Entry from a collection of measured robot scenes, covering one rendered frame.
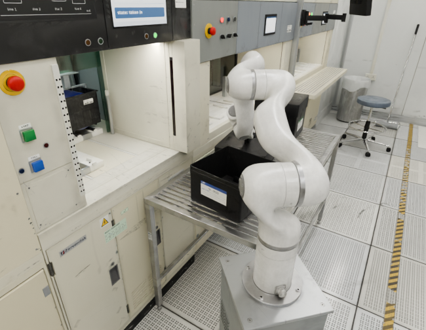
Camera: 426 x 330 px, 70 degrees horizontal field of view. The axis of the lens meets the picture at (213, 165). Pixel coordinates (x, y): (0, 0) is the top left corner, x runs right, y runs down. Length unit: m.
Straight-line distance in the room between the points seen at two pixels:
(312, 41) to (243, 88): 3.25
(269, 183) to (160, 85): 0.92
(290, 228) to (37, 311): 0.92
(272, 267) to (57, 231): 0.74
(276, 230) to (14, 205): 0.76
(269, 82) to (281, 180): 0.38
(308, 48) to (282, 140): 3.43
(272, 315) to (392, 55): 4.65
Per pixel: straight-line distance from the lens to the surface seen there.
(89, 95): 1.80
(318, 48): 4.22
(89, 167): 1.46
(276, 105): 0.94
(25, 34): 1.01
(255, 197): 0.76
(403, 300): 2.29
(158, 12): 1.35
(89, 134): 1.83
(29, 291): 1.26
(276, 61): 2.78
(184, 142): 1.54
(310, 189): 0.80
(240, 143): 1.70
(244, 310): 0.99
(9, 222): 1.10
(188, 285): 2.04
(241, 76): 1.02
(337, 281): 2.22
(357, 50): 5.30
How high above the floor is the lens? 1.55
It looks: 28 degrees down
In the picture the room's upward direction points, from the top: 1 degrees clockwise
